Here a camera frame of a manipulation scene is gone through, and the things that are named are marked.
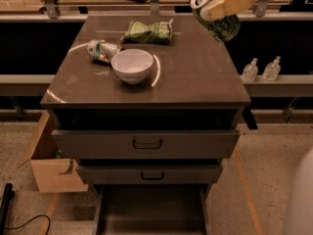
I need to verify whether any green soda can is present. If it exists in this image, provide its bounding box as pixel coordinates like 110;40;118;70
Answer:
190;0;241;42

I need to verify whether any grey drawer cabinet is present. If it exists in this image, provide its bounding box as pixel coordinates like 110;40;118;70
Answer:
39;15;251;235

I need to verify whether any white green crushed can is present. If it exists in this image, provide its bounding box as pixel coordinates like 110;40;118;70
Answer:
87;40;122;64

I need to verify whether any middle grey drawer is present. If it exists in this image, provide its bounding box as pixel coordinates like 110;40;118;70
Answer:
76;164;222;185

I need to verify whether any top grey drawer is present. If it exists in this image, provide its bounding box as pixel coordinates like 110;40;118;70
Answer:
52;130;240;159

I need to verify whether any bottom open grey drawer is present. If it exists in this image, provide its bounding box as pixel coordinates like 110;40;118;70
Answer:
92;185;211;235

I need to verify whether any left clear sanitizer bottle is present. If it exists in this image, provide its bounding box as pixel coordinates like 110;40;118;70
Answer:
242;58;258;82

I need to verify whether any clear sanitizer bottle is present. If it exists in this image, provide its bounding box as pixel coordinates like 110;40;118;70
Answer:
242;58;258;82
263;56;281;80

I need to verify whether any green chip bag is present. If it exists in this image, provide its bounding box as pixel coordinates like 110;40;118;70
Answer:
122;20;173;44

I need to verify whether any right clear sanitizer bottle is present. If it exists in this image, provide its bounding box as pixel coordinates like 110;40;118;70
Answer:
263;56;281;80

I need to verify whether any white ceramic bowl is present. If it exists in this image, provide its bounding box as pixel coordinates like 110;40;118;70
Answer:
111;49;154;84

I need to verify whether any cardboard box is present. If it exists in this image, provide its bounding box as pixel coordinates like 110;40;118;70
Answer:
19;111;88;193

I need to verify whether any black floor pole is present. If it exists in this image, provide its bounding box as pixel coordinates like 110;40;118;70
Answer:
0;183;15;235

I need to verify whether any black cable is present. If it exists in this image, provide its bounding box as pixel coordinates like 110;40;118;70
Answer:
3;213;52;235

